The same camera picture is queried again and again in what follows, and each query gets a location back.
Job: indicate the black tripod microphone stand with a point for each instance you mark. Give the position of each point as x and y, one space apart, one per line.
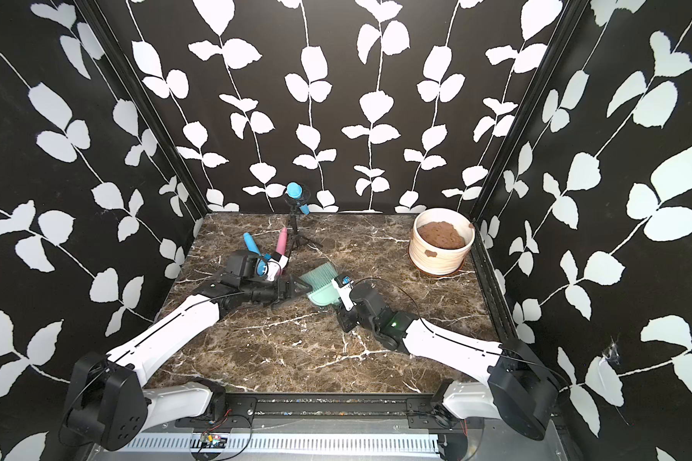
296 239

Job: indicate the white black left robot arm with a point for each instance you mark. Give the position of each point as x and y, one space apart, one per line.
108 403

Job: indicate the blue microphone on stand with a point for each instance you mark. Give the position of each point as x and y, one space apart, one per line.
297 197

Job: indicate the white perforated strip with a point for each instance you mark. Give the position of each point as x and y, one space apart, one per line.
294 443

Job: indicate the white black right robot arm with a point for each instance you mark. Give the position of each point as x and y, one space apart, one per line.
510 381

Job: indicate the cream ceramic pot with soil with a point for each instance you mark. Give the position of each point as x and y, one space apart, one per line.
440 241

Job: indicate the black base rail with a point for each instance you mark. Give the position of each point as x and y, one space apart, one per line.
419 411

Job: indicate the blue toy microphone lying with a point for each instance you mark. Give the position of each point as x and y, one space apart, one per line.
252 246

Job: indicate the small circuit board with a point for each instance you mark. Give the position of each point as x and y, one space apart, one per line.
216 442

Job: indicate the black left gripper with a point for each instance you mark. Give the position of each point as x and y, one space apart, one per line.
288 292

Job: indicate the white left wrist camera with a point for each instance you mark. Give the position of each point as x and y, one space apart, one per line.
275 267

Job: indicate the pink toy microphone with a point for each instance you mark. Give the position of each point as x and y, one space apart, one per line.
282 242

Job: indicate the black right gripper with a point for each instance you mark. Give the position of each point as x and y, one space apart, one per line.
344 318

